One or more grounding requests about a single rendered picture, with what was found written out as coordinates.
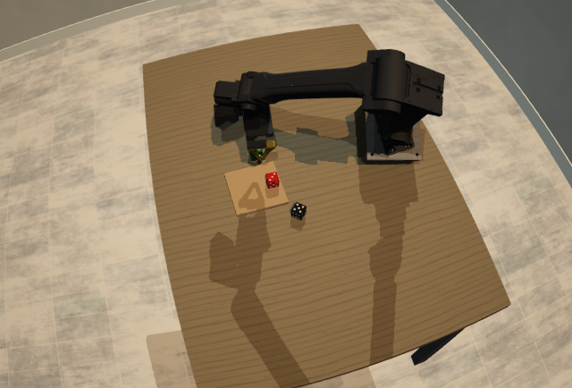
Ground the red die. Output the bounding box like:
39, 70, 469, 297
265, 172, 279, 189

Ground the black die with white pips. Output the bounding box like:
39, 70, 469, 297
291, 202, 307, 220

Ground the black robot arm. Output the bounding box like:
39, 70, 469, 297
214, 49, 445, 155

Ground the green die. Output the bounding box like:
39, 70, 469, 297
249, 149, 263, 160

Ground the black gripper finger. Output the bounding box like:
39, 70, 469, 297
248, 140, 275, 160

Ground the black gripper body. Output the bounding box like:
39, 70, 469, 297
245, 106, 273, 149

